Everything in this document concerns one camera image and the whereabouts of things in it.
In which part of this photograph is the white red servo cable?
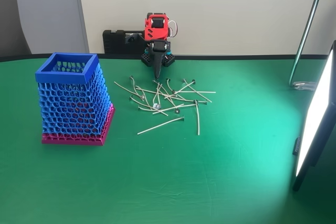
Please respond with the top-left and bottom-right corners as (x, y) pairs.
(167, 20), (180, 38)

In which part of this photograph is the black plastic tool case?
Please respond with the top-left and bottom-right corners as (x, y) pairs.
(102, 29), (146, 55)

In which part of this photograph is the chrome stand pole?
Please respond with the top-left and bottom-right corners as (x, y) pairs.
(288, 0), (329, 92)

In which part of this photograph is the blue and magenta mesh basket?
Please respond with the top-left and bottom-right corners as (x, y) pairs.
(35, 52), (116, 146)

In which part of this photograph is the black framed light panel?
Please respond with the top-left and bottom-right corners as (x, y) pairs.
(291, 39), (336, 193)

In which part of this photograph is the green table cloth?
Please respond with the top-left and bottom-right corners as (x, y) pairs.
(0, 53), (336, 224)

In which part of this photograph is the dark grey chair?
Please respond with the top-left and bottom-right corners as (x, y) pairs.
(0, 0), (32, 58)

